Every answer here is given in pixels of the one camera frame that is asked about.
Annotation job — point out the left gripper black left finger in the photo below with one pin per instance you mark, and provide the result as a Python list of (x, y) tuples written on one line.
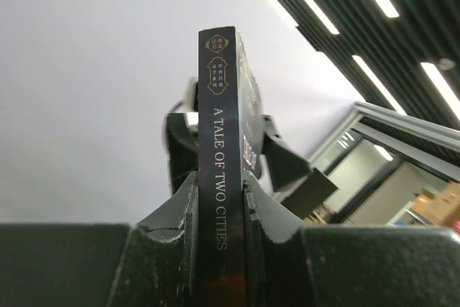
[(149, 264)]

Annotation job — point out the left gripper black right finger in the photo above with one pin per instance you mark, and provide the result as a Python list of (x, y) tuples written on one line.
[(293, 263)]

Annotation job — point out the dark Tale of Two Cities book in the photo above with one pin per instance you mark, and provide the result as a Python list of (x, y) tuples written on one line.
[(230, 138)]

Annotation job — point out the ceiling strip lights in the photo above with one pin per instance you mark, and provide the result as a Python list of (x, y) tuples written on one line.
[(382, 57)]

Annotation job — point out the cardboard boxes in background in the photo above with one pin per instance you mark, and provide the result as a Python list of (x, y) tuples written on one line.
[(441, 209)]

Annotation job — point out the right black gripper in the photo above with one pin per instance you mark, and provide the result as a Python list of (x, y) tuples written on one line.
[(296, 183)]

